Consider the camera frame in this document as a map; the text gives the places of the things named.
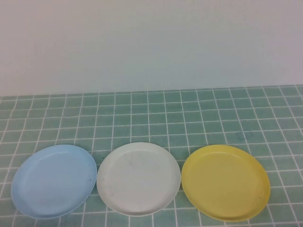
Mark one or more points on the yellow plastic plate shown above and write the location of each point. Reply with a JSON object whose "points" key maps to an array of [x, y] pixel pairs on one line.
{"points": [[225, 184]]}

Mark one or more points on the light blue plastic plate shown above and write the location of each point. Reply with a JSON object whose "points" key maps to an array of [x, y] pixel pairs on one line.
{"points": [[54, 182]]}

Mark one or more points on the green checked table cloth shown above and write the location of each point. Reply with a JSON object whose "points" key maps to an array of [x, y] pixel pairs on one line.
{"points": [[151, 113]]}

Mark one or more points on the white plastic plate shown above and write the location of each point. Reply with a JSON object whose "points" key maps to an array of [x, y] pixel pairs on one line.
{"points": [[138, 179]]}

